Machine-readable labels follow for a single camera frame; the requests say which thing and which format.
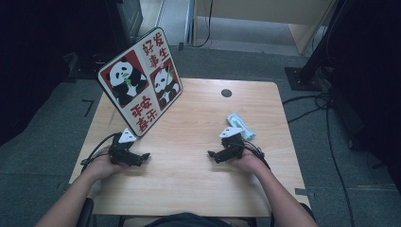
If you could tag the small black floor strip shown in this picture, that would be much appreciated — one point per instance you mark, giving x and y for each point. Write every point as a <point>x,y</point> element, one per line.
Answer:
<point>181,46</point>

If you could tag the dark round table grommet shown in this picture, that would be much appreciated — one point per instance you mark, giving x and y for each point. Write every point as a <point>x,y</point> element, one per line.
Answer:
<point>226,93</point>

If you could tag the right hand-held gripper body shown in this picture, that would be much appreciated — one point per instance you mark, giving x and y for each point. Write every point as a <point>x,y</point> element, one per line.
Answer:
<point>233,146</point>

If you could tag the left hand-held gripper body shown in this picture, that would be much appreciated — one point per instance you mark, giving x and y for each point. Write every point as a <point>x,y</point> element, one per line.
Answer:
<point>121,154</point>

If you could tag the grey floor tape strip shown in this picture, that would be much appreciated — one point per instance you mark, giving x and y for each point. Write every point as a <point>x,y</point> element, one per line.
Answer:
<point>302,191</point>

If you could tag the person's right hand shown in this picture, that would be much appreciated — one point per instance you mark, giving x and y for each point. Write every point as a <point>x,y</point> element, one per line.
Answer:
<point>249,162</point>

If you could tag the panda picture board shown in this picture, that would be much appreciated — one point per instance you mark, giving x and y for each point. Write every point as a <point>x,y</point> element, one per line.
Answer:
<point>138,82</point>

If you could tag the light blue wiping cloth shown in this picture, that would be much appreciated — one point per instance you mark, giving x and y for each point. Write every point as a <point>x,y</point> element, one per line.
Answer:
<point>239,119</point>

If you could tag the black stand pole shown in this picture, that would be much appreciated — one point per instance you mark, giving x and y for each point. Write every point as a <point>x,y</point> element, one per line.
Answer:
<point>318,53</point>

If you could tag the light wooden desk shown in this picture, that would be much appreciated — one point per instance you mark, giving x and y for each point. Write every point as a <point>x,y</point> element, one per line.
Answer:
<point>252,9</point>

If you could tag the black stand base plate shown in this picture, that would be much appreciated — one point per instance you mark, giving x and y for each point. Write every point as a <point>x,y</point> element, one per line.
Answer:
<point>299,80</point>

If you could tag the black floor stand base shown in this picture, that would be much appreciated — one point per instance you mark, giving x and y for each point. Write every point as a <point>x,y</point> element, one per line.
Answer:
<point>85,71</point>

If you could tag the person's left hand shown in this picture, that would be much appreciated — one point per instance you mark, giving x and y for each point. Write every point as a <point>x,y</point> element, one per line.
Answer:
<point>101,167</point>

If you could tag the dark curtain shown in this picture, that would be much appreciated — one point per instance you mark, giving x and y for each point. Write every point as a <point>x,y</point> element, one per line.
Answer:
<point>38,56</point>
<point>372,78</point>

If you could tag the person's dark clothing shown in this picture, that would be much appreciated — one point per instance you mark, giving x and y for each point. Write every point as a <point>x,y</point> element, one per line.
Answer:
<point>186,220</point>

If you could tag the dark cabinet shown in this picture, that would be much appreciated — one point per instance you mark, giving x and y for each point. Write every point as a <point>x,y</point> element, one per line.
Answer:
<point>129,19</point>

